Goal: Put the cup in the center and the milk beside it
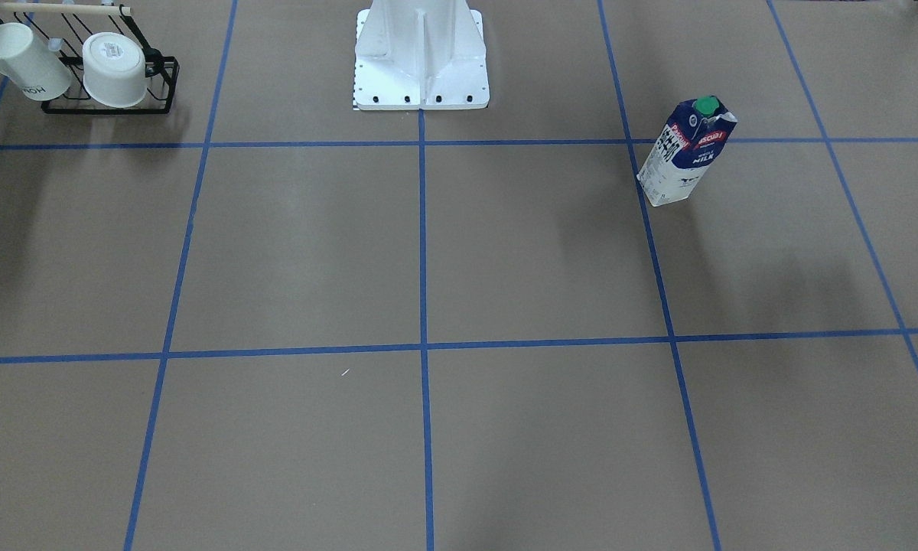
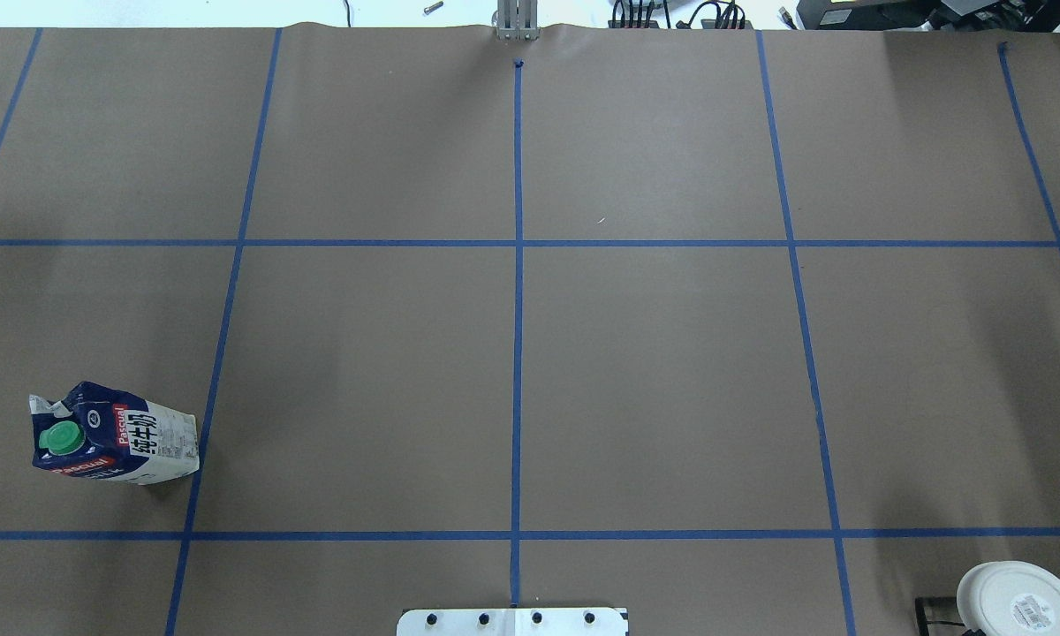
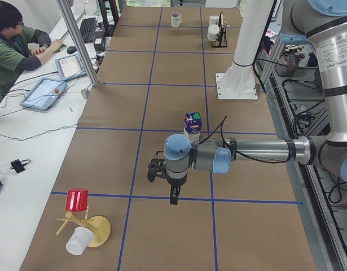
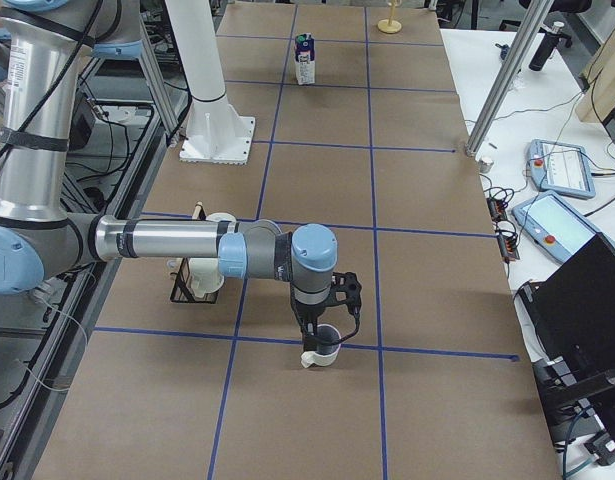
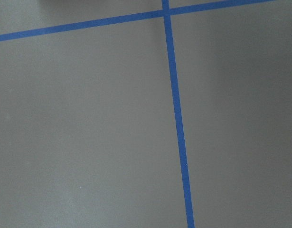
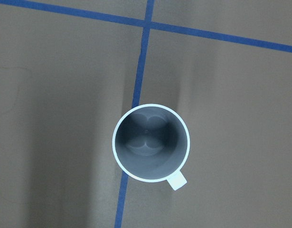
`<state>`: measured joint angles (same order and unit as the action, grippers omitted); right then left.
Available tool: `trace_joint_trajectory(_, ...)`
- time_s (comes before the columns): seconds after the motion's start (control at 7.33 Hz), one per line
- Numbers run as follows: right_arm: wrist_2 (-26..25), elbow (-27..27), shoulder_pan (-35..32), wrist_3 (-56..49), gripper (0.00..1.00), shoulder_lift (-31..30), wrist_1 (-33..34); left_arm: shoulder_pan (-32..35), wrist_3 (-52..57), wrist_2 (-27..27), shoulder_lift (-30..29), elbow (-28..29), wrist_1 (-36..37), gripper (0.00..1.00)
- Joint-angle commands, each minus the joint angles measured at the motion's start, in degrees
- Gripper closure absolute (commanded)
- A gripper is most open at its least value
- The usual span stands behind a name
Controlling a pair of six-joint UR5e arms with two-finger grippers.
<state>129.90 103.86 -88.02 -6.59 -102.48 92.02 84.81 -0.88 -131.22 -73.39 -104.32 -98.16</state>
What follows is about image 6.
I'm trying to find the white mug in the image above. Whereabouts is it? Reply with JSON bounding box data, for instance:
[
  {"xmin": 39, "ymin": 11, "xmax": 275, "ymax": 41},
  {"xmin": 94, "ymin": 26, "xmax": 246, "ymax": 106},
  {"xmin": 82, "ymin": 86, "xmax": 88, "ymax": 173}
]
[{"xmin": 112, "ymin": 104, "xmax": 190, "ymax": 190}]

